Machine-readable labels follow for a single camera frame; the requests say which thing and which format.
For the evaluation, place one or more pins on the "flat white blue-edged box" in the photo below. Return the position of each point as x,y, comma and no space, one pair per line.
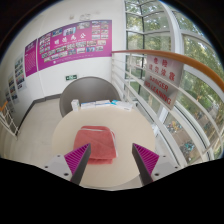
122,105

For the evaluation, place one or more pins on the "small upright white box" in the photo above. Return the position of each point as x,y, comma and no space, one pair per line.
75,105

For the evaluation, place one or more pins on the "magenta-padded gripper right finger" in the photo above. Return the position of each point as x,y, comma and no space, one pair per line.
146,160

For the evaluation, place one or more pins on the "narrow magenta text poster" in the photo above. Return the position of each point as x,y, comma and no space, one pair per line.
30,58

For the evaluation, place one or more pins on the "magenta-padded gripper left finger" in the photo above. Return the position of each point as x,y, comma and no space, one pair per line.
77,160

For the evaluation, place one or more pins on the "large magenta photo poster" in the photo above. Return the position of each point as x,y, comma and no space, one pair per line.
75,45

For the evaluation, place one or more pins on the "green exit sign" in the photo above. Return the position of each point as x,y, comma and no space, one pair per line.
71,77

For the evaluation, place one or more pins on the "white photo board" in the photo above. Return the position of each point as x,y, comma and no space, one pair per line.
12,88
20,72

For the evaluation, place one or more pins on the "pink towel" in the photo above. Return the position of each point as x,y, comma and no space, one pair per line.
96,140

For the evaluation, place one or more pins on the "red-lettered warning sign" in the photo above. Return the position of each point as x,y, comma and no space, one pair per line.
163,81

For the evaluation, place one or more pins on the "short white stair railing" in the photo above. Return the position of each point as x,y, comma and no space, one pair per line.
7,120

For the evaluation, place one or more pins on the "white railing with orange handrail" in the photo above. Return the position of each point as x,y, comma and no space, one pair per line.
156,53

